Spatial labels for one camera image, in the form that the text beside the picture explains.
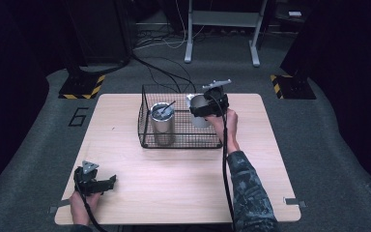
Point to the person's left hand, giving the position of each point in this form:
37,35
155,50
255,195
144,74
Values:
79,206

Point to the small white box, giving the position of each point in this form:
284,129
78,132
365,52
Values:
294,14

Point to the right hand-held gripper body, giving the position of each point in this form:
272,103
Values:
217,96

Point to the person's right hand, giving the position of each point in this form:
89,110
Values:
227,129

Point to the white metal desk frame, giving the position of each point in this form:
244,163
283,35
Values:
225,19

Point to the grey tape strip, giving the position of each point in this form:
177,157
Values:
294,201
59,206

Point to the black base with hazard stripes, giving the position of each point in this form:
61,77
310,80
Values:
294,87
82,87

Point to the steel tumbler with straw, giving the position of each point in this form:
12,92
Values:
162,124

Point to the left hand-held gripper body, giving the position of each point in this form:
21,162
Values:
86,182

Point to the black cabinet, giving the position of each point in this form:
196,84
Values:
98,29

